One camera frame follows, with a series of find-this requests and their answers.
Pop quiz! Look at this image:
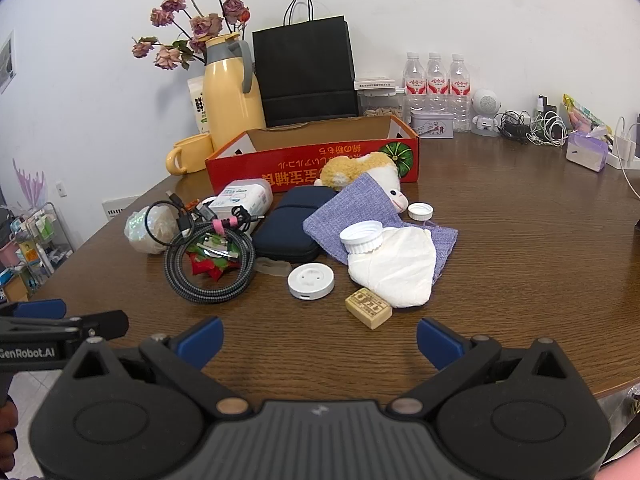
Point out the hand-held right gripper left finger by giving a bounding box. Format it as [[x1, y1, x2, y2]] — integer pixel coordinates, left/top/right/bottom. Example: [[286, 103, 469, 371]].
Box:
[[64, 316, 249, 419]]

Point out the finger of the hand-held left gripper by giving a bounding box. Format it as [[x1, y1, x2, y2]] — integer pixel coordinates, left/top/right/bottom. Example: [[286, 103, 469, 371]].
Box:
[[65, 310, 129, 343], [0, 299, 68, 333]]

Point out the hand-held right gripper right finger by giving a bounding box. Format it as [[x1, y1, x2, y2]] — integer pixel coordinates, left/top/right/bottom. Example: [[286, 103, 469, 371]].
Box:
[[390, 317, 581, 418]]

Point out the white bag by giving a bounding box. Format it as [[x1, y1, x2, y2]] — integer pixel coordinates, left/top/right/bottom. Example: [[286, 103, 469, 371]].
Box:
[[346, 226, 436, 309]]

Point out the iridescent wrapper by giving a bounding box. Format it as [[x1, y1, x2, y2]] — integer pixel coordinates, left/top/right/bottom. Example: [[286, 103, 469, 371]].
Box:
[[125, 205, 176, 255]]

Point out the black USB cable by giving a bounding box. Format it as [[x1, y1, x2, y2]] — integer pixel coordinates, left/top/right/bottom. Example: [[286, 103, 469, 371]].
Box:
[[145, 191, 251, 253]]

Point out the red cardboard box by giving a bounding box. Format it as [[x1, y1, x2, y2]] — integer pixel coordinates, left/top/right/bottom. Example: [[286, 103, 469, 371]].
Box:
[[205, 114, 421, 196]]

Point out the yellow and white plush toy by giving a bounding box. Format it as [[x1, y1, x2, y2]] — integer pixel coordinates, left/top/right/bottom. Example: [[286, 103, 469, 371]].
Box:
[[320, 152, 406, 211]]

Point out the person's left hand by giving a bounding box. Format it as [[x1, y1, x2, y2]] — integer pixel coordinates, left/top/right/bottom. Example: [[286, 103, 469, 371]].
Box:
[[0, 395, 20, 461]]

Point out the metal storage rack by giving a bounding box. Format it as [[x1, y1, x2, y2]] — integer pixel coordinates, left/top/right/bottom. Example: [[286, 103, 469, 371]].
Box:
[[0, 201, 76, 296]]

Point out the beige rectangular block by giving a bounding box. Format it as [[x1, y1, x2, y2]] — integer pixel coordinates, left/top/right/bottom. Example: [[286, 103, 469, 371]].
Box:
[[344, 288, 393, 331]]

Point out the clear silicone piece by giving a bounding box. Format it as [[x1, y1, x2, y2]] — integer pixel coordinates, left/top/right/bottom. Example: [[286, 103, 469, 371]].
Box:
[[254, 256, 292, 277]]

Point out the white card at left edge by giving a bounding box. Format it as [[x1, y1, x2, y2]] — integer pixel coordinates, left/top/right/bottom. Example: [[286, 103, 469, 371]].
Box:
[[102, 196, 138, 221]]

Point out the purple feather decoration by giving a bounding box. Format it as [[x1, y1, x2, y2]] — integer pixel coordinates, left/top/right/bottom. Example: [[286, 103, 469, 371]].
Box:
[[12, 158, 48, 211]]

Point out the white round disc device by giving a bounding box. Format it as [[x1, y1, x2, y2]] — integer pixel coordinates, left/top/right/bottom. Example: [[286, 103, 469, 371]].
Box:
[[287, 263, 336, 302]]

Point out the large white screw lid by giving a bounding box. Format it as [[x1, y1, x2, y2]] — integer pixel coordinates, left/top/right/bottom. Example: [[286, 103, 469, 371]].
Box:
[[340, 222, 385, 259]]

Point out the navy zip case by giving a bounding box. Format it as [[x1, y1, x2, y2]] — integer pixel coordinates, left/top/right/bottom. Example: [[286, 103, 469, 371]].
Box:
[[251, 186, 340, 264]]

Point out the white wet wipes pack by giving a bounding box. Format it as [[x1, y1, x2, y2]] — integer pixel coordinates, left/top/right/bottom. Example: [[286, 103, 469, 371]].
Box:
[[207, 178, 274, 221]]

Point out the blue-purple cloth pouch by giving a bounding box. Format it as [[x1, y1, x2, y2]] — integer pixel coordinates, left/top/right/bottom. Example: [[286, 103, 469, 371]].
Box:
[[302, 172, 458, 283]]

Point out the yellow mug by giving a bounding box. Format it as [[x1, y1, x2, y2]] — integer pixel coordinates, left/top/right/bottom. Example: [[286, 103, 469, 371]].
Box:
[[166, 133, 217, 176]]

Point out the patterned tin box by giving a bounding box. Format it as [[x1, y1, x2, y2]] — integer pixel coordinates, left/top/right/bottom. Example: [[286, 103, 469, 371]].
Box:
[[410, 110, 455, 139]]

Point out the pink clothing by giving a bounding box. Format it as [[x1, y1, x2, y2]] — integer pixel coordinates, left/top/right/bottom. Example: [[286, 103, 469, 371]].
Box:
[[592, 457, 640, 480]]

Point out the purple tissue pack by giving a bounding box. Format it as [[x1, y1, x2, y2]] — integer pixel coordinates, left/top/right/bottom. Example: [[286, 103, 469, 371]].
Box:
[[565, 127, 611, 172]]

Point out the yellow thermos jug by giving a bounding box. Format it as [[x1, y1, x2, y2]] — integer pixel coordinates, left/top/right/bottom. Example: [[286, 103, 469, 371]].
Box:
[[202, 34, 267, 148]]

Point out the clear sunflower seed container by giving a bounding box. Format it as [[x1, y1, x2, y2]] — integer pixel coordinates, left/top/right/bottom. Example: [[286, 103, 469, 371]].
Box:
[[359, 91, 405, 118]]

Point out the white robot-shaped speaker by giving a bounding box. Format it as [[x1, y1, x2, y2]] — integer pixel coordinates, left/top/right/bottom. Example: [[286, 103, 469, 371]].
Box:
[[470, 88, 502, 137]]

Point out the white power charger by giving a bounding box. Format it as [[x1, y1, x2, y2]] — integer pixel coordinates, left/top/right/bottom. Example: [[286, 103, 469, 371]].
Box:
[[607, 116, 640, 186]]

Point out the colourful snack packet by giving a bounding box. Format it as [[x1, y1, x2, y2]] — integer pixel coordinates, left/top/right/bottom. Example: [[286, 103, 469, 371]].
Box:
[[562, 93, 612, 136]]

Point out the black paper bag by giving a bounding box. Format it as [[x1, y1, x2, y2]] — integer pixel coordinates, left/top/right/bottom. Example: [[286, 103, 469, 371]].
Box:
[[251, 0, 360, 128]]

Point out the dried pink rose bouquet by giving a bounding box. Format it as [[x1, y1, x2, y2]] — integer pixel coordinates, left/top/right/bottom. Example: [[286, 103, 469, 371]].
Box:
[[132, 0, 251, 71]]

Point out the braided black cable coil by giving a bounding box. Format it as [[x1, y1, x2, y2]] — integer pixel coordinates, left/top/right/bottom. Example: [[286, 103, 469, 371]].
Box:
[[163, 220, 256, 303]]

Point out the black charger cable bundle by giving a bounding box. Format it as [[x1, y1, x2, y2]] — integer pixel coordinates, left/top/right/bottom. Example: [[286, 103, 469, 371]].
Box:
[[497, 111, 533, 142]]

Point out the white cable tangle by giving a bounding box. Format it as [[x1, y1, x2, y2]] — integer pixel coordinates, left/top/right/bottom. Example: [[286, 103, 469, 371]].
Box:
[[530, 109, 569, 148]]

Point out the wall picture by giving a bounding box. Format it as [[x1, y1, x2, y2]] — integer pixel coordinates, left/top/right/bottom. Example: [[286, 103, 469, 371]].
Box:
[[0, 30, 17, 95]]

